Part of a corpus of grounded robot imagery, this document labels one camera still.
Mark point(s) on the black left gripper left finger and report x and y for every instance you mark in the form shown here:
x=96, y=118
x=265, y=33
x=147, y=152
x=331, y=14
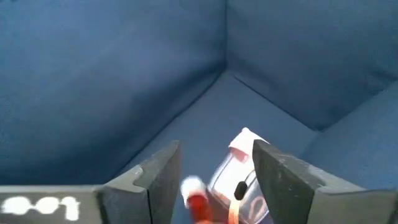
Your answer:
x=155, y=186

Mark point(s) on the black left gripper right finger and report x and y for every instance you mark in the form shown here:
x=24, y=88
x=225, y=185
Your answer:
x=280, y=186

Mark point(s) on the red bottle with white cap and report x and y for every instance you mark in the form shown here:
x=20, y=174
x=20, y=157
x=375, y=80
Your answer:
x=197, y=199

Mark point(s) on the clear jar with pink lid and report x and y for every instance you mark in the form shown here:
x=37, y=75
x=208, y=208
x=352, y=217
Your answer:
x=230, y=177

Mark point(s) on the navy white striped fabric basket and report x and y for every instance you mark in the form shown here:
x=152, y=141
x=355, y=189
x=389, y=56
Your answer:
x=93, y=77

